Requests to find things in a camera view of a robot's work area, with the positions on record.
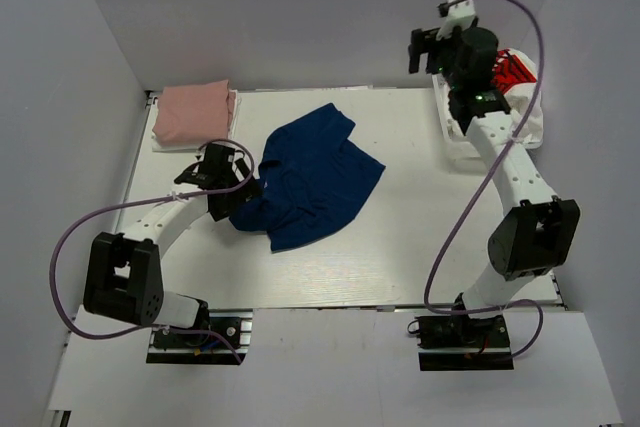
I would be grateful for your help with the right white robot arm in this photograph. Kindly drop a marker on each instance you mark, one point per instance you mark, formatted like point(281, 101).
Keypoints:
point(538, 226)

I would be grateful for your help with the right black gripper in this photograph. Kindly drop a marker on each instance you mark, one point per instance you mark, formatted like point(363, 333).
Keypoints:
point(420, 42)

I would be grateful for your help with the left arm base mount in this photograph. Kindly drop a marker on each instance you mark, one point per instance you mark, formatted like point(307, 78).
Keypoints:
point(179, 349)

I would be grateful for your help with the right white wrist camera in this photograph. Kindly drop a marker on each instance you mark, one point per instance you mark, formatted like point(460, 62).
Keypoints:
point(455, 13)

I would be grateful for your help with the white plastic basket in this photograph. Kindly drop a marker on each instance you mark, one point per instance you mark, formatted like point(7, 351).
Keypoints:
point(450, 122)

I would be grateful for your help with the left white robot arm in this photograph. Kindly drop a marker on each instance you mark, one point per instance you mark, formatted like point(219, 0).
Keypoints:
point(124, 279)

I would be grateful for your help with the folded pink t shirt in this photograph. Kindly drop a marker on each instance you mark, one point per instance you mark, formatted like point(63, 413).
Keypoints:
point(191, 115)

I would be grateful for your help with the blue t shirt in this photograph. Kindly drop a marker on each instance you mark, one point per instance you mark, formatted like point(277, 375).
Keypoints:
point(314, 181)

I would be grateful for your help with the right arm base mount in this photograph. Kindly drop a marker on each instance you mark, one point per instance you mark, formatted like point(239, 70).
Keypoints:
point(460, 343)

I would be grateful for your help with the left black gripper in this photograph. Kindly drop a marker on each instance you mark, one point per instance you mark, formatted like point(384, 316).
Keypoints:
point(223, 209)

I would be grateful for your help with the white red print t shirt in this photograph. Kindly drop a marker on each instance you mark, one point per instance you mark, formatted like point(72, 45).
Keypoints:
point(515, 76)

